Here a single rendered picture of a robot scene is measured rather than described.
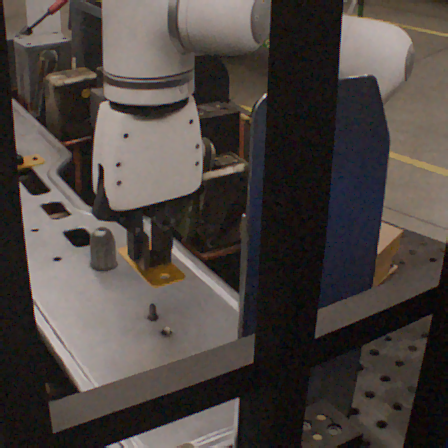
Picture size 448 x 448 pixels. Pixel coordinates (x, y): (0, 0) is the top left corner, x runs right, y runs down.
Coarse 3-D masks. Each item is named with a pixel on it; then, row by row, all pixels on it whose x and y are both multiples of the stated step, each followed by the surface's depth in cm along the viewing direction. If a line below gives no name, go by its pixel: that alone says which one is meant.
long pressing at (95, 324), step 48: (48, 144) 123; (48, 192) 108; (48, 240) 95; (48, 288) 86; (96, 288) 86; (144, 288) 87; (192, 288) 87; (48, 336) 78; (96, 336) 78; (144, 336) 79; (192, 336) 79; (96, 384) 71; (192, 432) 66
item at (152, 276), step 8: (120, 248) 81; (128, 256) 79; (152, 256) 78; (160, 256) 78; (136, 264) 78; (152, 264) 78; (160, 264) 78; (168, 264) 78; (144, 272) 77; (152, 272) 77; (160, 272) 77; (168, 272) 77; (176, 272) 77; (152, 280) 75; (160, 280) 76; (168, 280) 76; (176, 280) 76
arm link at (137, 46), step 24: (120, 0) 62; (144, 0) 61; (168, 0) 61; (120, 24) 63; (144, 24) 62; (168, 24) 61; (120, 48) 64; (144, 48) 63; (168, 48) 64; (120, 72) 65; (144, 72) 65; (168, 72) 65
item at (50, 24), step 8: (32, 0) 452; (40, 0) 448; (48, 0) 452; (56, 0) 457; (32, 8) 454; (40, 8) 450; (32, 16) 457; (40, 16) 452; (48, 16) 456; (56, 16) 461; (40, 24) 455; (48, 24) 458; (56, 24) 464; (40, 32) 458; (48, 32) 460
